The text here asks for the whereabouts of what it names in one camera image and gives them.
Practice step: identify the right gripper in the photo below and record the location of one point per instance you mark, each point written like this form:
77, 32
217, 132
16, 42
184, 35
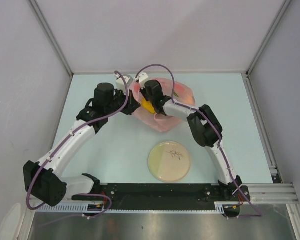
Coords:
143, 92

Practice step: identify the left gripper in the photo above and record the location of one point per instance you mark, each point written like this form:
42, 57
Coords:
132, 104

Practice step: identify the yellow fake mango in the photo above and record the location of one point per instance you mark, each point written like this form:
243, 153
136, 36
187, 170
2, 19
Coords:
148, 106

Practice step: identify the pink plastic bag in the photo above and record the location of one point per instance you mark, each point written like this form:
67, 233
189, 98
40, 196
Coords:
174, 93

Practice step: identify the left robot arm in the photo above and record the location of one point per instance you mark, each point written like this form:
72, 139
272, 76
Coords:
43, 178

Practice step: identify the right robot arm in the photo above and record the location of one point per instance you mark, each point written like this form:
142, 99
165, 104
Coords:
204, 126

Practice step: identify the beige ceramic plate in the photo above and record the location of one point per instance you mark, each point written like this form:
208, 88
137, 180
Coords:
169, 162

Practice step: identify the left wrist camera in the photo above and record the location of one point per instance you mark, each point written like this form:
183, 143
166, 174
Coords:
123, 83

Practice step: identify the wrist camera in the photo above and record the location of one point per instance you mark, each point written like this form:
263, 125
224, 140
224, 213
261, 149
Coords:
123, 83
142, 79

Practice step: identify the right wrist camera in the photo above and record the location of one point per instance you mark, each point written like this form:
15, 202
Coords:
142, 79

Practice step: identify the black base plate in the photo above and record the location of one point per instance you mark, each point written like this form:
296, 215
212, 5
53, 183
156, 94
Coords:
168, 197

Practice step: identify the white cable duct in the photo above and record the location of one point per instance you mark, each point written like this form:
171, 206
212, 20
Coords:
95, 208

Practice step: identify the aluminium frame rail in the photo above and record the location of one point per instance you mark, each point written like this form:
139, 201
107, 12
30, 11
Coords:
259, 193

